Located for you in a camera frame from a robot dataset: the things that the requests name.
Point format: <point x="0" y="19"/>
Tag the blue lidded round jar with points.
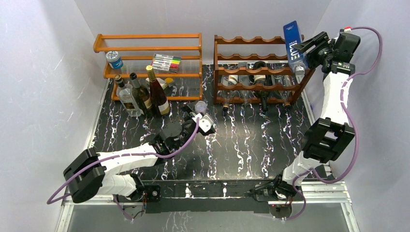
<point x="114" y="59"/>

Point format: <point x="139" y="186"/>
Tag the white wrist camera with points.
<point x="206" y="124"/>
<point x="345" y="30"/>

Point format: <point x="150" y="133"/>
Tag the white and green small box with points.
<point x="163" y="83"/>

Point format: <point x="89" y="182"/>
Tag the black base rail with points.
<point x="215" y="196"/>

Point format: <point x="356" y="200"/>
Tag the brown wooden wine rack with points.
<point x="295" y="89"/>

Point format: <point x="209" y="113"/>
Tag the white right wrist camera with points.
<point x="345" y="30"/>

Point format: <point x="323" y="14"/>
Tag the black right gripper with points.
<point x="315" y="39"/>

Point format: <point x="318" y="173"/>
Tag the clear jar of paper clips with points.
<point x="200" y="107"/>

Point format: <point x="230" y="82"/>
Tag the dark wine bottle black neck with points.
<point x="262" y="95"/>

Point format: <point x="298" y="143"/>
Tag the clear square liquor bottle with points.
<point x="124" y="93"/>

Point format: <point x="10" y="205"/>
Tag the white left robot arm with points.
<point x="93" y="173"/>

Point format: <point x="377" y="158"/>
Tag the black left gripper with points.
<point x="190" y="119"/>

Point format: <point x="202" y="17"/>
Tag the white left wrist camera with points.
<point x="206" y="124"/>

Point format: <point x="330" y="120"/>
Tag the orange wooden shelf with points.
<point x="137" y="51"/>

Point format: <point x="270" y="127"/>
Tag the dark red bottle gold cap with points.
<point x="157" y="94"/>

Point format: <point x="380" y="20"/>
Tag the pack of coloured markers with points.
<point x="166" y="63"/>

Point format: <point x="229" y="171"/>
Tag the blue carton bottle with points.
<point x="296" y="59"/>

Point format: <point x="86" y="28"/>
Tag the green wine bottle white neck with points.
<point x="142" y="96"/>

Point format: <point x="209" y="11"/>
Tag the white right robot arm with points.
<point x="328" y="137"/>

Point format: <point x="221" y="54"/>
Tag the yellow grey eraser block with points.
<point x="170" y="82"/>

